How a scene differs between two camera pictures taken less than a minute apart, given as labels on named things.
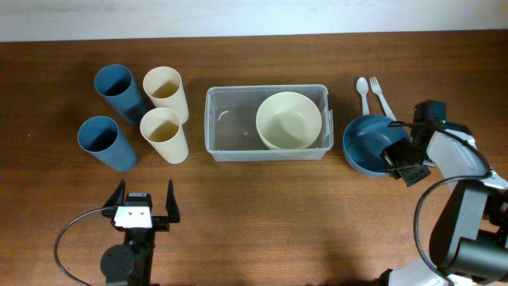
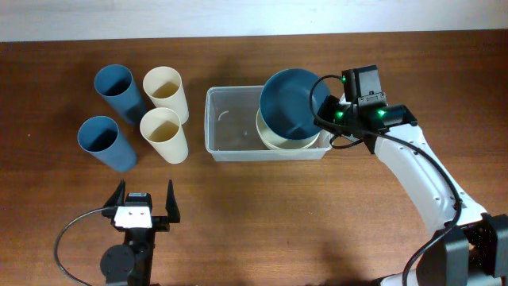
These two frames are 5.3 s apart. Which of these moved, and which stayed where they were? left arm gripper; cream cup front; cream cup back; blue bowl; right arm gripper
Moved: blue bowl; right arm gripper
Stayed: cream cup back; cream cup front; left arm gripper
